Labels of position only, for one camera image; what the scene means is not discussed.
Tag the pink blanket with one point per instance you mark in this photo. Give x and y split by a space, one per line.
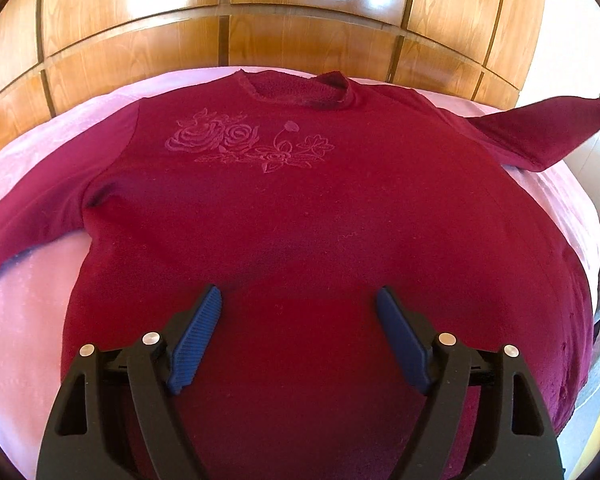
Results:
25 310

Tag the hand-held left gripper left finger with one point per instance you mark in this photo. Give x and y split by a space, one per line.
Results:
196 345

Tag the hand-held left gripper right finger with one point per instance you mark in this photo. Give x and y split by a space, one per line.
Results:
404 345

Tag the dark red embroidered sweater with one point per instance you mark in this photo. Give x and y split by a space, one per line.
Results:
300 210

